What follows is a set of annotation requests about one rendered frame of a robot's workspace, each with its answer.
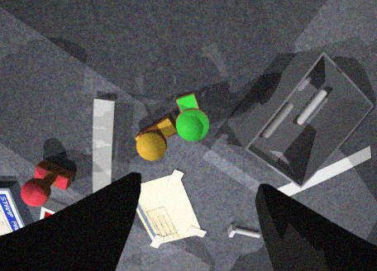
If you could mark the cream paper card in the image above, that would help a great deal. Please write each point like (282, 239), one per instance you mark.
(165, 210)

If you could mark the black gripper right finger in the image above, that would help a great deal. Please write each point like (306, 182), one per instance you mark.
(299, 239)

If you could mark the red ink pad in grey tray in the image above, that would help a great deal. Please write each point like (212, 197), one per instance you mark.
(49, 208)

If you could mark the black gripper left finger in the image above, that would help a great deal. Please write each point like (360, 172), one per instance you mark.
(88, 235)

